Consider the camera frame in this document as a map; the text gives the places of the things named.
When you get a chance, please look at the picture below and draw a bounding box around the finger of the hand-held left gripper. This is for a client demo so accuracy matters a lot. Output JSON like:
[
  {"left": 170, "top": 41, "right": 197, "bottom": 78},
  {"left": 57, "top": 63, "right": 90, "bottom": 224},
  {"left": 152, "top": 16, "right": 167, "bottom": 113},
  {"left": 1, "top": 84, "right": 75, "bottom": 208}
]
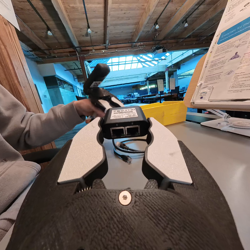
[
  {"left": 108, "top": 96, "right": 125, "bottom": 108},
  {"left": 96, "top": 99, "right": 114, "bottom": 115}
]

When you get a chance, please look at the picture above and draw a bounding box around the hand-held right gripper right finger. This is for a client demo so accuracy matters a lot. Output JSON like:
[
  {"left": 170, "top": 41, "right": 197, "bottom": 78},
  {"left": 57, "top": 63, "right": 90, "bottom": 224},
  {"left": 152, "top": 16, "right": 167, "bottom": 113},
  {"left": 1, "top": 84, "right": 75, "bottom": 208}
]
[{"left": 142, "top": 117, "right": 193, "bottom": 185}]

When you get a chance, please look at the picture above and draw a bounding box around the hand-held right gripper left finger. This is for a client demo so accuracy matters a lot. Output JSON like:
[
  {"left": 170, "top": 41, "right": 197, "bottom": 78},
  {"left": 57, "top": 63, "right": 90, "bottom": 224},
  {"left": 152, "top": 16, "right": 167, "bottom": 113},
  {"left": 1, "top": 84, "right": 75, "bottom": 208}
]
[{"left": 57, "top": 117, "right": 108, "bottom": 185}]

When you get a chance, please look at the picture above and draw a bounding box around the black ethernet splitter box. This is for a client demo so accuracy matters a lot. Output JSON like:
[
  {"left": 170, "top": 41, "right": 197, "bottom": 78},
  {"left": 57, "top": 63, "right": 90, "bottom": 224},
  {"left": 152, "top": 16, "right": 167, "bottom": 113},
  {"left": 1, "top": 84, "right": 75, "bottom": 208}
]
[{"left": 101, "top": 106, "right": 150, "bottom": 140}]

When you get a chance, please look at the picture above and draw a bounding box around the person's left forearm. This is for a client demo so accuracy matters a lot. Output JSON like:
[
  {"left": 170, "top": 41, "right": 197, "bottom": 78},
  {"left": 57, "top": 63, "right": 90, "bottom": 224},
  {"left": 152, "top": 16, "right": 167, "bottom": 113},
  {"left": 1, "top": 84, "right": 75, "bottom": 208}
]
[{"left": 0, "top": 84, "right": 87, "bottom": 151}]

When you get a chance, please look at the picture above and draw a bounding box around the grey desk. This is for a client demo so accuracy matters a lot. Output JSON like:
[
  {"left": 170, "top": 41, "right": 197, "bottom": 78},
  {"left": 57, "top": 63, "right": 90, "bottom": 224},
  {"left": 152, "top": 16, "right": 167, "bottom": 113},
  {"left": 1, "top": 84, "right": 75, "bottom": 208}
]
[{"left": 102, "top": 119, "right": 250, "bottom": 250}]

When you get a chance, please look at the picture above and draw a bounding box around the person's left hand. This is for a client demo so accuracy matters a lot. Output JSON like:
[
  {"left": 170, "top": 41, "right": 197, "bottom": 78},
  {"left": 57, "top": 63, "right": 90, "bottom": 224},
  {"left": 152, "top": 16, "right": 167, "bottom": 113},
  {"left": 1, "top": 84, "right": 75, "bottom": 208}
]
[{"left": 74, "top": 98, "right": 107, "bottom": 119}]

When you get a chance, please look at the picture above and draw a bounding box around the yellow plastic bin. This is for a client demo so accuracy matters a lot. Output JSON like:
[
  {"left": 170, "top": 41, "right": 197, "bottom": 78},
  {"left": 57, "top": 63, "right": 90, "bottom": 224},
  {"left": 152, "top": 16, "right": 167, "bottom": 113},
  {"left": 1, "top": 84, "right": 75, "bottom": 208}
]
[{"left": 138, "top": 101, "right": 188, "bottom": 126}]

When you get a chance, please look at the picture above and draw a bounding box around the ceiling projector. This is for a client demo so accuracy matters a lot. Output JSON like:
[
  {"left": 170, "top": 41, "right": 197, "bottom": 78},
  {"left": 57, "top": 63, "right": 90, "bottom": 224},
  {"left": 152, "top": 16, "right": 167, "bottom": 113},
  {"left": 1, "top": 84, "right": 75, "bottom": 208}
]
[{"left": 153, "top": 45, "right": 167, "bottom": 55}]

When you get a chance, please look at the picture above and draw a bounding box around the person's torso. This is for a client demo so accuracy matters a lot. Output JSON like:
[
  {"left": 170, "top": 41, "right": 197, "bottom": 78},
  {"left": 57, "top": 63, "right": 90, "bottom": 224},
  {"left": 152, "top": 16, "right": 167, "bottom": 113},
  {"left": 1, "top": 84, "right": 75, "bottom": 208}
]
[{"left": 0, "top": 135, "right": 42, "bottom": 239}]

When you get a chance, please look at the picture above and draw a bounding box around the wooden document board stand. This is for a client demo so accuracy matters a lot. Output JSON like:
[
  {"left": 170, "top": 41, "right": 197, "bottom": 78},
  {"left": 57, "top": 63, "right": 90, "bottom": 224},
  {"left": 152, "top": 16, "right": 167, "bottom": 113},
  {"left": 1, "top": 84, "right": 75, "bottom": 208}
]
[{"left": 184, "top": 0, "right": 250, "bottom": 137}]

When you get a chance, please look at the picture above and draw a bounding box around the wooden pillar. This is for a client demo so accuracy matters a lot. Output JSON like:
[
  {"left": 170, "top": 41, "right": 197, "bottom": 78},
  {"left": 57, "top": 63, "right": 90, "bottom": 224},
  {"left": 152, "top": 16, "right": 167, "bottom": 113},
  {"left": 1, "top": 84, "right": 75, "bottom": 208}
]
[{"left": 0, "top": 15, "right": 57, "bottom": 150}]

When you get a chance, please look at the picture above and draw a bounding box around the white paper notice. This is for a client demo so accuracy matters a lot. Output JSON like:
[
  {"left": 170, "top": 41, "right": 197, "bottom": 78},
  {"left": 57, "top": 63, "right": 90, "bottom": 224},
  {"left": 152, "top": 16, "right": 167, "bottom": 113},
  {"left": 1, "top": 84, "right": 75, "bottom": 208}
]
[{"left": 0, "top": 0, "right": 21, "bottom": 32}]

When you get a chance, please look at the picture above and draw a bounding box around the printed instruction sheet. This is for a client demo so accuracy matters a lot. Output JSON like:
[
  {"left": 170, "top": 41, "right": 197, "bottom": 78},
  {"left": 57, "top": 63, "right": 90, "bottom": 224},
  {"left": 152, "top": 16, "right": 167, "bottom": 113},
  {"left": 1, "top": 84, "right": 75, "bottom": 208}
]
[{"left": 200, "top": 0, "right": 250, "bottom": 102}]

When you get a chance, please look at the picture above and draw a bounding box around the black ethernet cable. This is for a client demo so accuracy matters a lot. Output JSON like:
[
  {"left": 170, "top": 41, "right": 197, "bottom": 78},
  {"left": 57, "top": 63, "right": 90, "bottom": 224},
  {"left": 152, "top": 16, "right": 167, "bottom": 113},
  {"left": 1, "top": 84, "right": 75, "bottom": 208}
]
[{"left": 112, "top": 138, "right": 147, "bottom": 163}]

